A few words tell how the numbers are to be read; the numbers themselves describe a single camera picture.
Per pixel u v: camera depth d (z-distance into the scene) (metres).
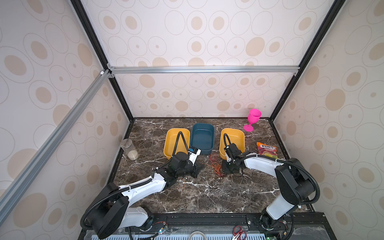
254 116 1.03
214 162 0.94
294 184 0.46
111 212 0.41
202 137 1.06
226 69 0.90
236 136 1.07
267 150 0.98
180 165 0.62
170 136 1.07
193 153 0.72
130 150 0.98
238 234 0.70
